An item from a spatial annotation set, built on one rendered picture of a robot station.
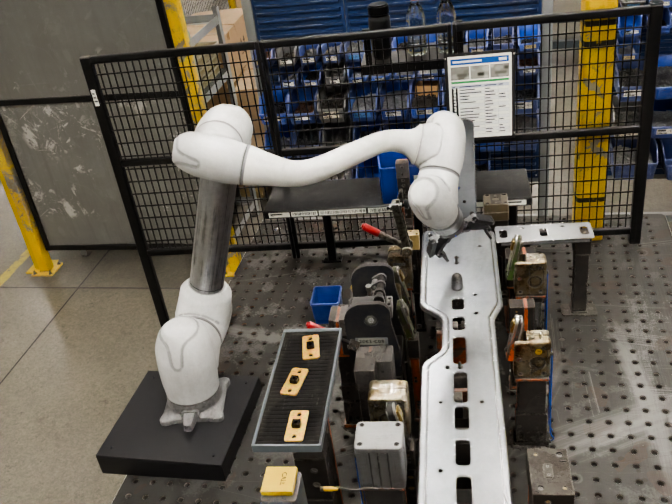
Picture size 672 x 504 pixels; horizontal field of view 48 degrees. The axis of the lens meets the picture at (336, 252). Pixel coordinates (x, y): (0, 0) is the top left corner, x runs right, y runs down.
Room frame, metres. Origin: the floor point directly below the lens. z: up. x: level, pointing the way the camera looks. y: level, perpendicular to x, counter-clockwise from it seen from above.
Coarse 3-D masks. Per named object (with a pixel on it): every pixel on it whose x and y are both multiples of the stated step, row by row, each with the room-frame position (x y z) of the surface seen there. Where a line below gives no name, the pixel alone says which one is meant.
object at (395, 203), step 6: (390, 204) 1.90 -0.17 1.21; (396, 204) 1.88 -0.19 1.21; (402, 204) 1.89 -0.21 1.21; (408, 204) 1.88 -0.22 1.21; (396, 210) 1.88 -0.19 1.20; (396, 216) 1.88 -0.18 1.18; (402, 216) 1.91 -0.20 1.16; (396, 222) 1.88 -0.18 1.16; (402, 222) 1.88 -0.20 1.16; (402, 228) 1.88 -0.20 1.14; (402, 234) 1.88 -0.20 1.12; (408, 234) 1.91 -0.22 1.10; (402, 240) 1.88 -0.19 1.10; (408, 240) 1.88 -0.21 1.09; (402, 246) 1.88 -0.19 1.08; (408, 246) 1.88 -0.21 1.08
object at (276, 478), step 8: (272, 472) 1.01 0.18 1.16; (280, 472) 1.01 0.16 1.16; (288, 472) 1.01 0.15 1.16; (296, 472) 1.01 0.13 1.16; (264, 480) 1.00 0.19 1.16; (272, 480) 0.99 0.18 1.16; (280, 480) 0.99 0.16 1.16; (288, 480) 0.99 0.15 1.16; (264, 488) 0.98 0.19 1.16; (272, 488) 0.97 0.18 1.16; (280, 488) 0.97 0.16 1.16; (288, 488) 0.97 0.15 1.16
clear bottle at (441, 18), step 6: (444, 0) 2.49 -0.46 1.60; (438, 6) 2.50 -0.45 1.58; (444, 6) 2.48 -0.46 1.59; (450, 6) 2.48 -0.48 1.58; (438, 12) 2.49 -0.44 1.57; (444, 12) 2.48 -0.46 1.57; (450, 12) 2.47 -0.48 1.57; (438, 18) 2.49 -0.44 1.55; (444, 18) 2.47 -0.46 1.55; (450, 18) 2.47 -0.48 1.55; (438, 36) 2.49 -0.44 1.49; (438, 42) 2.49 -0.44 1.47; (438, 48) 2.50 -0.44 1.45
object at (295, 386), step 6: (294, 372) 1.29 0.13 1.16; (306, 372) 1.28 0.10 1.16; (288, 378) 1.27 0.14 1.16; (294, 378) 1.26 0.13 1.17; (300, 378) 1.26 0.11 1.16; (288, 384) 1.25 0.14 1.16; (294, 384) 1.25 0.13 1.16; (300, 384) 1.24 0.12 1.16; (282, 390) 1.23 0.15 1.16; (294, 390) 1.23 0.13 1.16
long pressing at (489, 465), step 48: (480, 240) 1.97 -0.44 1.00; (432, 288) 1.76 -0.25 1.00; (480, 288) 1.72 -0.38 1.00; (480, 336) 1.52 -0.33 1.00; (432, 384) 1.37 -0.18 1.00; (480, 384) 1.34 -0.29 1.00; (432, 432) 1.21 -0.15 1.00; (480, 432) 1.19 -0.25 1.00; (432, 480) 1.08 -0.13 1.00; (480, 480) 1.06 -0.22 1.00
